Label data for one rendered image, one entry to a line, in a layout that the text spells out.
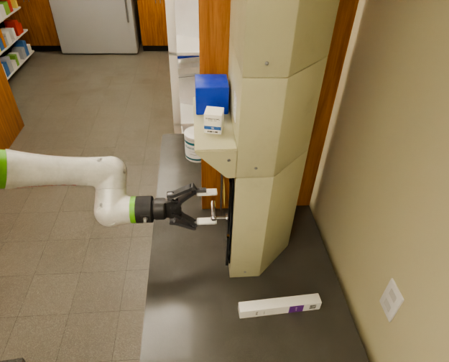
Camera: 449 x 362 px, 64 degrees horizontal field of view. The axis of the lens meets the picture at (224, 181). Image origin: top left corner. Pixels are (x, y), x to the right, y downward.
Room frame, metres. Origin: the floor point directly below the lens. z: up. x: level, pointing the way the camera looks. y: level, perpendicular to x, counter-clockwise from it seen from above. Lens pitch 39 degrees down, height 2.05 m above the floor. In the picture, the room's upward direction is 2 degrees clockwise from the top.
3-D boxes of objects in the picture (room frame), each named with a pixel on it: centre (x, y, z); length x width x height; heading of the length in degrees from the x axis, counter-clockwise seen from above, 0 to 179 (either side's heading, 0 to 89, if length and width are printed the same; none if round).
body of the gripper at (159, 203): (0.88, 0.19, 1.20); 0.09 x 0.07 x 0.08; 96
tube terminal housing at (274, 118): (0.97, -0.14, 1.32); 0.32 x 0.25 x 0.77; 6
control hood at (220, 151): (0.95, 0.04, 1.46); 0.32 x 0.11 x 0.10; 6
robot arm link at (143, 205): (0.87, 0.26, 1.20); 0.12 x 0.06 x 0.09; 6
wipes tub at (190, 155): (1.56, 0.15, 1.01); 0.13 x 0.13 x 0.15
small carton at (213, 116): (0.90, 0.03, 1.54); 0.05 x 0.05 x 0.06; 84
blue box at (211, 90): (1.03, 0.05, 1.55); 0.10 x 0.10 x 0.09; 6
